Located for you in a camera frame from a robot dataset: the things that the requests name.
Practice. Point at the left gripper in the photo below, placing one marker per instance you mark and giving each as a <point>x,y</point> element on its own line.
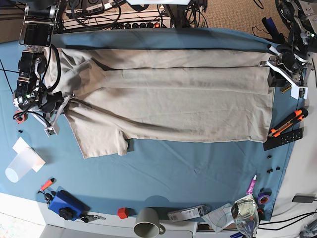
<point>287,69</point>

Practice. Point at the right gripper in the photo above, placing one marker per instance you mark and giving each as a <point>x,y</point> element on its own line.
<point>53,107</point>

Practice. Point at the beige T-shirt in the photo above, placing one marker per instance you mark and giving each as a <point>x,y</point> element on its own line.
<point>175,95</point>

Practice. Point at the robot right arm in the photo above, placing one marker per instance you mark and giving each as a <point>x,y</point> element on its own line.
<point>32,96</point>

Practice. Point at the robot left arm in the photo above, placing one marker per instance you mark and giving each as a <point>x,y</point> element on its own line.
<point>300,18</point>

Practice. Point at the green AA battery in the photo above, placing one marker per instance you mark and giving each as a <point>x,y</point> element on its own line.
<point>285,89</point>

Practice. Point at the white marker pen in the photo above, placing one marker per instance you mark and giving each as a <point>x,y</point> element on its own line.
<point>272,49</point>

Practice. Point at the red tape roll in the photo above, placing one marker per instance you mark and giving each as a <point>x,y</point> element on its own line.
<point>21,118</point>

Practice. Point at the orange utility knife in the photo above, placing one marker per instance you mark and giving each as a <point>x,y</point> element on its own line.
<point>292,119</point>

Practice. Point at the white paper sheet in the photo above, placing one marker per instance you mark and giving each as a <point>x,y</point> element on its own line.
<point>22,145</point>

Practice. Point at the black remote control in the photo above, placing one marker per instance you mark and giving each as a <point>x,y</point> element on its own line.
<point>283,139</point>

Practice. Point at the translucent plastic cup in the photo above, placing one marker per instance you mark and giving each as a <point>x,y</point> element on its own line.
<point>21,165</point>

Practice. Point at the orange marker pen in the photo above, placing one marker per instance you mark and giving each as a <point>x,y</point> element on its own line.
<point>47,184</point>

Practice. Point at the blue box with knob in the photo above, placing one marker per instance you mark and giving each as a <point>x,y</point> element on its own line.
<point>67,206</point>

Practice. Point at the purple glue tube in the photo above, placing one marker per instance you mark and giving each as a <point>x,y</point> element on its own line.
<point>252,185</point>

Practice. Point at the metal keys with fob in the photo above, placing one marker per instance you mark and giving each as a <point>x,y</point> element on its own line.
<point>90,218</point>

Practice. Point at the blue table cloth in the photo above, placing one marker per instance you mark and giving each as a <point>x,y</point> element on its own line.
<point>165,175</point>

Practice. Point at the purple tape roll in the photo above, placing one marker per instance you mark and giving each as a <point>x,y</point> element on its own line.
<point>263,198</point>

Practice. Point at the black phone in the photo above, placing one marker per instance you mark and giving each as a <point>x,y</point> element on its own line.
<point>303,199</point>

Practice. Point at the black power strip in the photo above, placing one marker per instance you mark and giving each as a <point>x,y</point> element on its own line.
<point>148,25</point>

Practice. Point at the red cube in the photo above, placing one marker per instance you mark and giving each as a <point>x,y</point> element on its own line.
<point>123,213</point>

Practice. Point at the clear wine glass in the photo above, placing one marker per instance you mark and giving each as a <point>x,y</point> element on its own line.
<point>245,216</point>

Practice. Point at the folded paper map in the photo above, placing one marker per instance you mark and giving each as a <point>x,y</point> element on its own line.
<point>219,218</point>

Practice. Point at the grey ceramic mug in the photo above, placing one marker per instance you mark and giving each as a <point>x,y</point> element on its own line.
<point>147,224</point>

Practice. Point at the packaged tool blister pack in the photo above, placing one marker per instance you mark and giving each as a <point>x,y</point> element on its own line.
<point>188,213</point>

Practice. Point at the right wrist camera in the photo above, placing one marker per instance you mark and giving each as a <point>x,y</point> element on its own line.
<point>52,130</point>

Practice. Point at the blue black clamp handle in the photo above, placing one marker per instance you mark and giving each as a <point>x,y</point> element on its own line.
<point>270,26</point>

